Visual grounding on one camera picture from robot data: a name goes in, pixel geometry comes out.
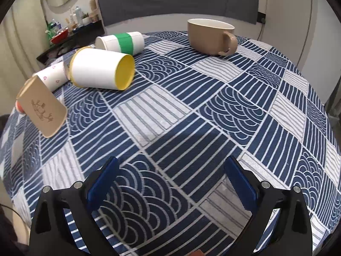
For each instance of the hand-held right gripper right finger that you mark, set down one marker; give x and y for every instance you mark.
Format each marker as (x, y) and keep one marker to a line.
(243, 187)

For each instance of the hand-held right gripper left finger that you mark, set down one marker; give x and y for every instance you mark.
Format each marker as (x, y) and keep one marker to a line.
(102, 184)

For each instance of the brown paper cup with drawing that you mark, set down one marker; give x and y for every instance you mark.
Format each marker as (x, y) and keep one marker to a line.
(40, 106)

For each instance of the orange cup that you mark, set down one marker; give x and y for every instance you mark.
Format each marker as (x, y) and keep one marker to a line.
(19, 108)

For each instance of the white cup with yellow inside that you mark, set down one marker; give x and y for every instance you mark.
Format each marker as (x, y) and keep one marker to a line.
(93, 69)

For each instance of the white cup with pink hearts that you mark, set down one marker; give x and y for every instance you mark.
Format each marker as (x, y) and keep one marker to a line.
(52, 76)

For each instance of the white cup with green band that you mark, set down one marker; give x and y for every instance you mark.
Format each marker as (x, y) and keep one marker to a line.
(114, 43)

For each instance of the blue white patterned tablecloth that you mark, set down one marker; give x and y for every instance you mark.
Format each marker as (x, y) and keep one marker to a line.
(186, 112)

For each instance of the black shelf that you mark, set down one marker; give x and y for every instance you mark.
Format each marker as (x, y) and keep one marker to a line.
(80, 36)

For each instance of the red bowl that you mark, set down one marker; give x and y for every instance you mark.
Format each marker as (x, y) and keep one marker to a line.
(60, 38)

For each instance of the beige ceramic mug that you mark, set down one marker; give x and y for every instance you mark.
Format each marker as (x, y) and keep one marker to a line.
(205, 37)

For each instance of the green bottle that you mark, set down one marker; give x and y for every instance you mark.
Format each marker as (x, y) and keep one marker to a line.
(50, 32)

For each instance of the small potted plant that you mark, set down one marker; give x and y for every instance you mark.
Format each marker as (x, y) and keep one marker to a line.
(86, 20)

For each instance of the pale blue bottle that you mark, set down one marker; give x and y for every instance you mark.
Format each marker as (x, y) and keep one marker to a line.
(78, 14)

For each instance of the beige bottle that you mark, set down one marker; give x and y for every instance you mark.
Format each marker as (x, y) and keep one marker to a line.
(93, 6)

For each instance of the black wall socket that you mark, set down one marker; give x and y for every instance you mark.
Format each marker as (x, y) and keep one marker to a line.
(262, 18)

